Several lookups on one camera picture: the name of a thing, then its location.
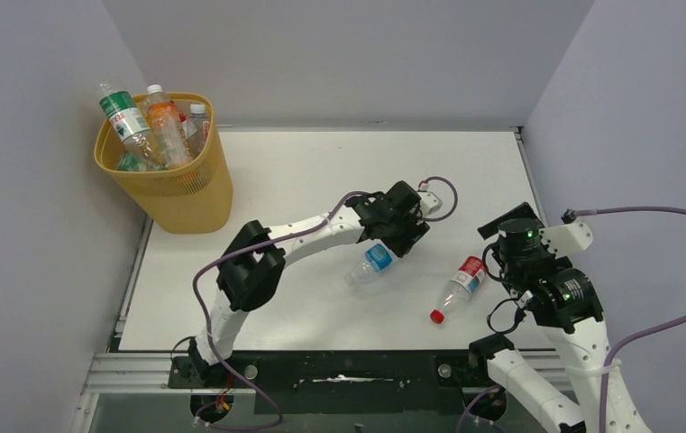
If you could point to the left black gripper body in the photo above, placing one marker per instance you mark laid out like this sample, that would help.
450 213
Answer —
403 233

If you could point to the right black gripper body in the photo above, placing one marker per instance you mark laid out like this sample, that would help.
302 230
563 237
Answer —
498 224

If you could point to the blue label clear bottle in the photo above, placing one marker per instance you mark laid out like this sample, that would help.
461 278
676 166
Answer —
376 260

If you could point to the orange drink bottle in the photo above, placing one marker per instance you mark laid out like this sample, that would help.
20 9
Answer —
163 117

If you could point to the green tea bottle table edge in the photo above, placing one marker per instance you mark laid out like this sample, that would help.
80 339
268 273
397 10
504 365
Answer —
132 163

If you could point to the green cap water bottle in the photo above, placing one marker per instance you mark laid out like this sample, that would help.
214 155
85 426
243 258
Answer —
129 124

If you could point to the small blue label bottle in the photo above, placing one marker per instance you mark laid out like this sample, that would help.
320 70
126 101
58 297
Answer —
198 128

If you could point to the red cap bottle corner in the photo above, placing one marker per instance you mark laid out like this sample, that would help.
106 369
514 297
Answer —
182 118

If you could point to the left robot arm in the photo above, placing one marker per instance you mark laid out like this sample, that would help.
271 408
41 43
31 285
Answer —
247 275

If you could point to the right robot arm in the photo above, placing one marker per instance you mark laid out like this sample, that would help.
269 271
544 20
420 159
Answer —
567 309

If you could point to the yellow mesh waste bin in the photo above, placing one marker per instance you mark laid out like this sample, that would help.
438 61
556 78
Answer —
195 199

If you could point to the red label bottle near right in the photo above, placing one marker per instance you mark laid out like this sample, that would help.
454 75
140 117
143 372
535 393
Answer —
459 290

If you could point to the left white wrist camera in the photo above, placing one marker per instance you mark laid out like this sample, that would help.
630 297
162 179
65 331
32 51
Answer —
429 202

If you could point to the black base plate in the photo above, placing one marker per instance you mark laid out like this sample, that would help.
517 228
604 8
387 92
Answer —
364 382

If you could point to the aluminium rail frame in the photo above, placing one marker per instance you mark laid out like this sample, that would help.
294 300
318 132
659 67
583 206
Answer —
159 392

